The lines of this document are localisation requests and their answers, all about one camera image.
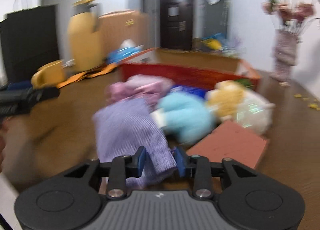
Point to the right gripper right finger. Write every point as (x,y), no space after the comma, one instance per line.
(198,168)

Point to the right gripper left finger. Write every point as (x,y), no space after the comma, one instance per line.
(122,168)

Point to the purple knitted cloth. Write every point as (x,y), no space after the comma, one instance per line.
(121,128)

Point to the pink brown sponge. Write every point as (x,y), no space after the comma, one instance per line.
(233,141)

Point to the light blue plush toy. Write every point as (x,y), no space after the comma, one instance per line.
(184,116)

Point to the yellow white plush toy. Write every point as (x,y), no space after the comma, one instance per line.
(223,101)

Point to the blue tissue box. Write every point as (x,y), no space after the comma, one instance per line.
(190,90)

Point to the clear bag of filling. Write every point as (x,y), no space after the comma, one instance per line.
(254,112)

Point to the pink satin scrunchie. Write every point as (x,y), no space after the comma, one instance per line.
(149,88)

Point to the person's left hand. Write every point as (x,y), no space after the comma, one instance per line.
(4,129)

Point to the yellow mug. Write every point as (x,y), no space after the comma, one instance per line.
(50,74)

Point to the black paper bag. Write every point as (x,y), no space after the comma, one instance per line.
(28,41)

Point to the yellow thermos jug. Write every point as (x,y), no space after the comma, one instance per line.
(84,35)

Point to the red cardboard box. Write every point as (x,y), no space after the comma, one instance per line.
(189,68)

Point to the pink suitcase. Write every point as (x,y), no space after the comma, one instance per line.
(118,26)

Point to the blue tissue pack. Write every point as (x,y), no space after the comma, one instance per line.
(126,49)

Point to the yellow petal crumbs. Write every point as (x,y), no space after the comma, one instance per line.
(311,103)

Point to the pink ribbed vase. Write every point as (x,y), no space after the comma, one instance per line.
(285,56)

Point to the dark brown door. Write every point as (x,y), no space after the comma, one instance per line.
(176,24)

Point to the grey refrigerator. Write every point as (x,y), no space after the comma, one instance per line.
(216,17)

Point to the cluttered wire rack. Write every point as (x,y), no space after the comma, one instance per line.
(218,44)

